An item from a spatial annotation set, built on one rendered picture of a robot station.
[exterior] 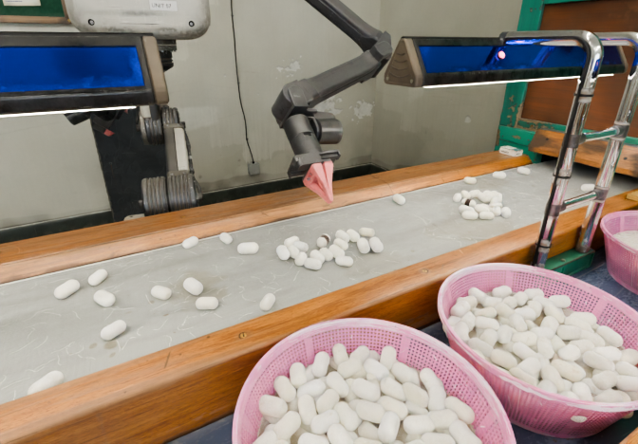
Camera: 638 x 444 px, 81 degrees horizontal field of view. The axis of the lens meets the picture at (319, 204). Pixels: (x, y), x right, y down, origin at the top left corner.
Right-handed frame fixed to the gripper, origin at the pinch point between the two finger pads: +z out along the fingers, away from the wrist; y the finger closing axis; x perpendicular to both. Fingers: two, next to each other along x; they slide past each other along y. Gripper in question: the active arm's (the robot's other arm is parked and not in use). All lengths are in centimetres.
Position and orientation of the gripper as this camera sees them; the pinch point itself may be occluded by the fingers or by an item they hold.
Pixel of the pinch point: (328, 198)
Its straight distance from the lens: 73.7
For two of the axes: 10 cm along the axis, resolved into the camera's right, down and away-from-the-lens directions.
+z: 3.7, 8.5, -3.8
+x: -3.0, 5.0, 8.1
